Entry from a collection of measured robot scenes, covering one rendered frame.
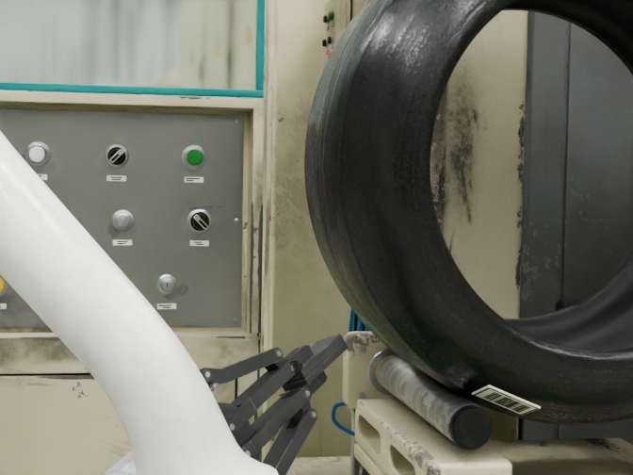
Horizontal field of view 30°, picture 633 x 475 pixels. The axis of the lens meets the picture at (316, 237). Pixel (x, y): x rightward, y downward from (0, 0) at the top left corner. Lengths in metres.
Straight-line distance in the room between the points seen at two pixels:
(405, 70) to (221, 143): 0.75
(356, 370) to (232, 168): 0.48
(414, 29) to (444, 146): 0.40
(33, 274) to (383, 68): 0.55
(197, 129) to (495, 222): 0.53
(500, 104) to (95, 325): 0.97
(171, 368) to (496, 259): 0.94
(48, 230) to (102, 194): 1.14
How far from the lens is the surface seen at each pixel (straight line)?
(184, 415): 0.70
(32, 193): 0.74
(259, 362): 1.00
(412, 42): 1.17
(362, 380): 1.53
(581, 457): 1.54
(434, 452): 1.26
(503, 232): 1.59
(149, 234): 1.87
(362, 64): 1.19
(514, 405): 1.24
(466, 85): 1.57
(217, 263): 1.88
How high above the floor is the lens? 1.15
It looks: 3 degrees down
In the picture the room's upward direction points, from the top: 1 degrees clockwise
